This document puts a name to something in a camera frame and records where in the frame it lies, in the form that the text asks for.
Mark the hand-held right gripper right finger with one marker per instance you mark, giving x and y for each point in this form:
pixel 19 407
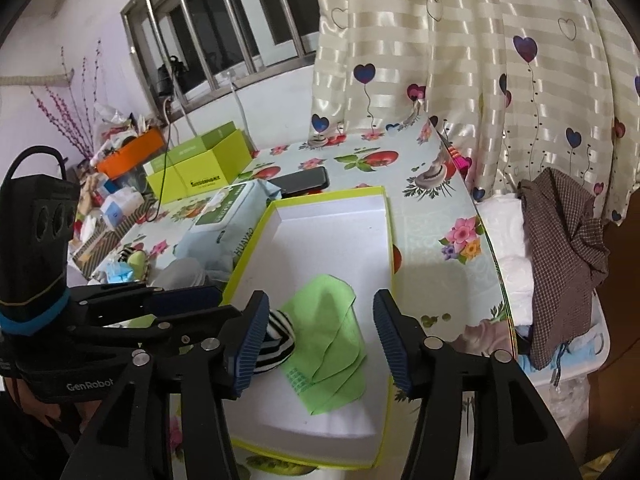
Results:
pixel 392 355

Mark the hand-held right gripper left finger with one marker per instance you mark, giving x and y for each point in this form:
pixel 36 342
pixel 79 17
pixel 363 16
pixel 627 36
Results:
pixel 247 352

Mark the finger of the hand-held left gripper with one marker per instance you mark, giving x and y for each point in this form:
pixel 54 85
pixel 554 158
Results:
pixel 125 327
pixel 185 298

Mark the black white striped sock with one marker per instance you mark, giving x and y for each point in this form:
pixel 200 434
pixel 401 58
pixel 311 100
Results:
pixel 278 342
pixel 127 251

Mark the green cloth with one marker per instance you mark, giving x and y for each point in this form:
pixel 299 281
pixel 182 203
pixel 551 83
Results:
pixel 325 340

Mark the white box with yellow rim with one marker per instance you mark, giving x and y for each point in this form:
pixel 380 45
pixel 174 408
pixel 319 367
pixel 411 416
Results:
pixel 325 240

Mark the person's left hand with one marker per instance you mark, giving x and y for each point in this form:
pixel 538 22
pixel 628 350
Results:
pixel 55 412

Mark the light blue packet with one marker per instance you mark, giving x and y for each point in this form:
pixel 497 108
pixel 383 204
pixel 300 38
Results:
pixel 117 275

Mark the green sock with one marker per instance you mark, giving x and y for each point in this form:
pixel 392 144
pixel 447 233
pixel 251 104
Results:
pixel 137 262

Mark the striped cardboard box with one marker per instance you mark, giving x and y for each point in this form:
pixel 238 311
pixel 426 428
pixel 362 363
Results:
pixel 95 252

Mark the wet wipes pack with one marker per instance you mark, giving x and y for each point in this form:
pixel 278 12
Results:
pixel 225 225

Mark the blue white tissue pack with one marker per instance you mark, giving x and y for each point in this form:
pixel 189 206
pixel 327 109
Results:
pixel 120 207

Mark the lime green cardboard box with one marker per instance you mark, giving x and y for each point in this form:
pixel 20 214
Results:
pixel 200 172

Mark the pink flower branches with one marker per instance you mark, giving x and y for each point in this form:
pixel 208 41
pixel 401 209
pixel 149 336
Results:
pixel 75 120

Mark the orange rimmed container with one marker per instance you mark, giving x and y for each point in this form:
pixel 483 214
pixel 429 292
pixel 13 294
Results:
pixel 132 152

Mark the clear plastic bag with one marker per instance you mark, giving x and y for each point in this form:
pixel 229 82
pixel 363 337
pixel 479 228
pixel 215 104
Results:
pixel 112 120

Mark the white folded towel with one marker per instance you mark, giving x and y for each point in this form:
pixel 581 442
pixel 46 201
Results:
pixel 505 240

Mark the black phone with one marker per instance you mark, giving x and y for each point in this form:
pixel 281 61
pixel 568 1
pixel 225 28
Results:
pixel 305 180

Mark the brown checkered cloth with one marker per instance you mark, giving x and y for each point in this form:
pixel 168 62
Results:
pixel 560 260

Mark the black device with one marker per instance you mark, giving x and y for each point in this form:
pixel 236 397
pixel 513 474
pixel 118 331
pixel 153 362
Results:
pixel 170 77

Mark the window with metal bars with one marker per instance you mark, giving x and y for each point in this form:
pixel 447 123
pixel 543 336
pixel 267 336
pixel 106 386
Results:
pixel 215 35

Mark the heart patterned pillow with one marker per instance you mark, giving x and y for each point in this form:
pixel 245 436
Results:
pixel 450 35

